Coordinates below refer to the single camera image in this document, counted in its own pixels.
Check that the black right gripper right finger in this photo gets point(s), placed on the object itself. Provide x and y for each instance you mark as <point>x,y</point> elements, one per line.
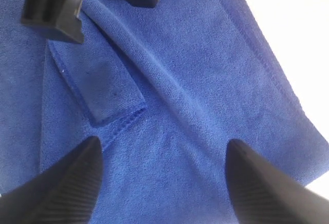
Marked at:
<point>261,193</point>

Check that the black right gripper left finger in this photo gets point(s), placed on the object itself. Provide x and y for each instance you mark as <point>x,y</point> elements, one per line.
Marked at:
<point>67,192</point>

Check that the blue terry towel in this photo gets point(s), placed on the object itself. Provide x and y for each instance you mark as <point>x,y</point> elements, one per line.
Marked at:
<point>164,89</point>

